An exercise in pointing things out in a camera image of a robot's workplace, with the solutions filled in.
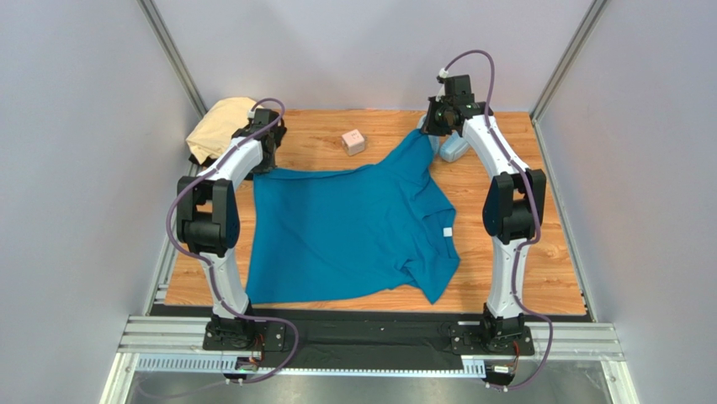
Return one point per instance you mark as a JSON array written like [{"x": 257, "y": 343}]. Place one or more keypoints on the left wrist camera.
[{"x": 256, "y": 113}]

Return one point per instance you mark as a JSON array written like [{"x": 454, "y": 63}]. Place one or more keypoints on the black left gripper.
[{"x": 265, "y": 167}]

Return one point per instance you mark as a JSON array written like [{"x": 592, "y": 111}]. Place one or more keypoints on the black t shirt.
[{"x": 206, "y": 162}]

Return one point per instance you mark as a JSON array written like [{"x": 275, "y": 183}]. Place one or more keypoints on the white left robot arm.
[{"x": 208, "y": 225}]

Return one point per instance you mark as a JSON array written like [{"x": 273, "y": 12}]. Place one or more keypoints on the pink cube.
[{"x": 353, "y": 142}]

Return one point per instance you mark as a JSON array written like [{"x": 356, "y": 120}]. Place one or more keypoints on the blue t shirt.
[{"x": 337, "y": 235}]

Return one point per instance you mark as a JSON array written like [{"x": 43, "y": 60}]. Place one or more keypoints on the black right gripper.
[{"x": 432, "y": 125}]

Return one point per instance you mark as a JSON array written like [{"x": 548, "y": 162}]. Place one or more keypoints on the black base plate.
[{"x": 363, "y": 340}]

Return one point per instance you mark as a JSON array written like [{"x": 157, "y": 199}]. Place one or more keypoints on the beige t shirt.
[{"x": 212, "y": 135}]

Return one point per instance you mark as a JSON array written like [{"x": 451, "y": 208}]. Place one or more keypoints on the light blue headphones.
[{"x": 449, "y": 148}]

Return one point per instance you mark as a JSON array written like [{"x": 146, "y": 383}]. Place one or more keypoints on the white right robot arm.
[{"x": 511, "y": 215}]

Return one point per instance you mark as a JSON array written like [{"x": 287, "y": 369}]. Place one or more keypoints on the aluminium frame rail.
[{"x": 159, "y": 360}]

